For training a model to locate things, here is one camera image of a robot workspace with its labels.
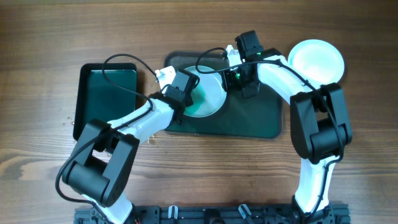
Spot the large dark green tray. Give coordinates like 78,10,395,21
164,51,283,139

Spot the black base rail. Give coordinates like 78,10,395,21
73,204,351,224

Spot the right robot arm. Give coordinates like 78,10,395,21
225,30,353,219

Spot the green yellow sponge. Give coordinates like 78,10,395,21
184,90,205,116

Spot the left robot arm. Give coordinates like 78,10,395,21
55,67,200,223

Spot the right black cable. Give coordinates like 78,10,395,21
195,47,346,215

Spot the white plate top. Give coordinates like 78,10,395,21
288,39,345,85

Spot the left black cable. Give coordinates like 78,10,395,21
55,54,162,208

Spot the small black water tray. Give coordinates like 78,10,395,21
73,63,137,140

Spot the black cable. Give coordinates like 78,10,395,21
195,47,346,215
55,54,162,208

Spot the light blue plate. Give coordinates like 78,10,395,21
185,66,227,118

